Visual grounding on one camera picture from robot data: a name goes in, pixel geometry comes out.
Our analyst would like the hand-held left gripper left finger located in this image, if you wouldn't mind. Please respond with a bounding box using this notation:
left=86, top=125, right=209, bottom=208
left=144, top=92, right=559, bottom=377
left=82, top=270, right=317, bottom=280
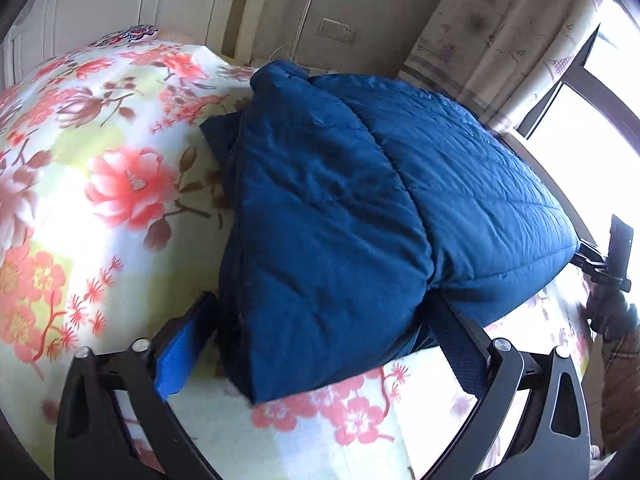
left=53, top=291, right=221, bottom=480

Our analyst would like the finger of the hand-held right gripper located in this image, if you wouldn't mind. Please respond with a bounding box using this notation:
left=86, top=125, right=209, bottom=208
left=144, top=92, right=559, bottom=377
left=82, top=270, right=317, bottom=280
left=570, top=240, right=610, bottom=274

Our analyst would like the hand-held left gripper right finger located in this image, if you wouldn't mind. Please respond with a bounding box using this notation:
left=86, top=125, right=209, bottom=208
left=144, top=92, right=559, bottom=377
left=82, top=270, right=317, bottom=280
left=425, top=291, right=592, bottom=480

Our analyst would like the blue puffer jacket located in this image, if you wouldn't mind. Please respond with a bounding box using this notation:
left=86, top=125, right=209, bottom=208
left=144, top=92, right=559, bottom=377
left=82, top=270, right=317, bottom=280
left=200, top=60, right=582, bottom=405

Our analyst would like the person's right forearm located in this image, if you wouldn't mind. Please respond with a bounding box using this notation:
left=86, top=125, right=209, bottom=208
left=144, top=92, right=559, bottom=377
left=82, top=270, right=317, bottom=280
left=597, top=329, right=640, bottom=462

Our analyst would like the window sill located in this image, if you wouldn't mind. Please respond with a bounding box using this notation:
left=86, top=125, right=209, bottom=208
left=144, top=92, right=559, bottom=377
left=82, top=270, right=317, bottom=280
left=500, top=127, right=617, bottom=262

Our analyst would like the floral blanket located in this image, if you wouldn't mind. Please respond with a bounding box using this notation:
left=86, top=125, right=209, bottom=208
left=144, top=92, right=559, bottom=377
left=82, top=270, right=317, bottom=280
left=0, top=42, right=597, bottom=480

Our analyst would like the printed curtain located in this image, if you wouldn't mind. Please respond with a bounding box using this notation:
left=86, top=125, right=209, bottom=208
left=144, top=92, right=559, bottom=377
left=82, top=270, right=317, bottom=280
left=400, top=0, right=609, bottom=134

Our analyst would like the purple patterned pillow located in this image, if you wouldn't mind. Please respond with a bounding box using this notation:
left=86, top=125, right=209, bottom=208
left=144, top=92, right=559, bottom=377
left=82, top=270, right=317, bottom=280
left=92, top=23, right=161, bottom=49

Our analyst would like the white lamp pole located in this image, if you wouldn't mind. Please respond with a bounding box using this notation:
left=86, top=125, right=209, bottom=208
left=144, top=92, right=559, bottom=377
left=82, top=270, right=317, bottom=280
left=292, top=0, right=324, bottom=64

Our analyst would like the dark window frame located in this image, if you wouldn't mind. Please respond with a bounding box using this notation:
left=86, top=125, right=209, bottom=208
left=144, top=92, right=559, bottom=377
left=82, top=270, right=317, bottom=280
left=517, top=0, right=640, bottom=162

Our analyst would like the wall power outlet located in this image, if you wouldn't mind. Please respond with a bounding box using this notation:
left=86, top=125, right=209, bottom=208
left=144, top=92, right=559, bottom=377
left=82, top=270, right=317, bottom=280
left=319, top=17, right=359, bottom=44

